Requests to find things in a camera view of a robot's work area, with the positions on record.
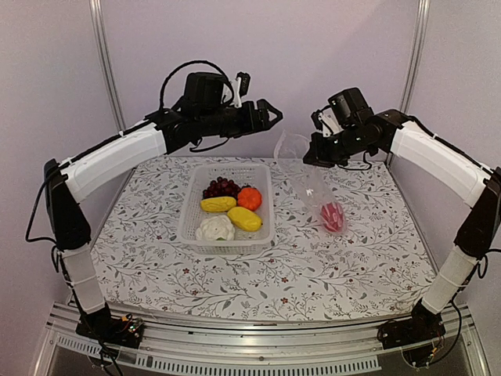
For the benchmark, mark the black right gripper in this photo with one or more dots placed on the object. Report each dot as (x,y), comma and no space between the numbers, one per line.
(317,155)

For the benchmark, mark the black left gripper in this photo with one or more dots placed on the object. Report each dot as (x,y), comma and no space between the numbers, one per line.
(254,124)

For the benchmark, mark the clear zip top bag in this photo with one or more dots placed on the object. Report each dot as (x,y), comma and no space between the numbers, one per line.
(307,180)

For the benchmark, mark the white perforated plastic basket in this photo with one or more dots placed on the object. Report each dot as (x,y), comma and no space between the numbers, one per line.
(245,243)

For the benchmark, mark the red toy bell pepper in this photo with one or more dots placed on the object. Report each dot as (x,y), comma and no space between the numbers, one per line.
(332,215)

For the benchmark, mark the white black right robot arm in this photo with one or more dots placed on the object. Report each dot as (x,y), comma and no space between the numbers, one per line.
(446,175)

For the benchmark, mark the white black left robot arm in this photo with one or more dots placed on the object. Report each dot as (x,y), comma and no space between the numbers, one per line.
(68,183)

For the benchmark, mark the orange toy pumpkin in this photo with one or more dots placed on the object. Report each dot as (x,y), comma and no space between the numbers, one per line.
(249,198)

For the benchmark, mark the dark red grape bunch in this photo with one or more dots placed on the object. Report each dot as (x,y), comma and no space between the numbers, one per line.
(223,187)

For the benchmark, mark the yellow toy mango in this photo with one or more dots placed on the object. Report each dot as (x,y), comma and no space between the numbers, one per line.
(244,219)

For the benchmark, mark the white toy cauliflower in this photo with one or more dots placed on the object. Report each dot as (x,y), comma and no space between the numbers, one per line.
(215,228)

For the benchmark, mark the floral patterned table mat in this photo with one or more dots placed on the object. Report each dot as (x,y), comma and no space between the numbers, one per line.
(377,267)

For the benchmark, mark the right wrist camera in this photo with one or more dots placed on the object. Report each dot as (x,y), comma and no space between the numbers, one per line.
(344,110)

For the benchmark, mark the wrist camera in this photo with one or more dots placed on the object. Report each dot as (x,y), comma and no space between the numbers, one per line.
(209,91)
(344,110)

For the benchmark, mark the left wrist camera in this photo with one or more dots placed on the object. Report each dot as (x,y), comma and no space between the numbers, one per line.
(209,91)

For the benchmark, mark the right aluminium corner post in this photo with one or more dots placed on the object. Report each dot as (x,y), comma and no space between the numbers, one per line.
(419,38)

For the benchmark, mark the aluminium corner post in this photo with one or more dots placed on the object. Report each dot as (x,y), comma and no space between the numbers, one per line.
(99,31)
(419,38)

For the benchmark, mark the left aluminium corner post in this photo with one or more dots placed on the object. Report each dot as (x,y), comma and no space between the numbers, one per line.
(99,31)

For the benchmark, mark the aluminium front rail frame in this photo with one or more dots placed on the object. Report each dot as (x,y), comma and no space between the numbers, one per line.
(178,344)

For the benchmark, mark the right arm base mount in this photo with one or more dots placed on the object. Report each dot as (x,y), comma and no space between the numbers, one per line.
(422,326)

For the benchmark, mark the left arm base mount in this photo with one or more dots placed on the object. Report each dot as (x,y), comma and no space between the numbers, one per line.
(126,331)

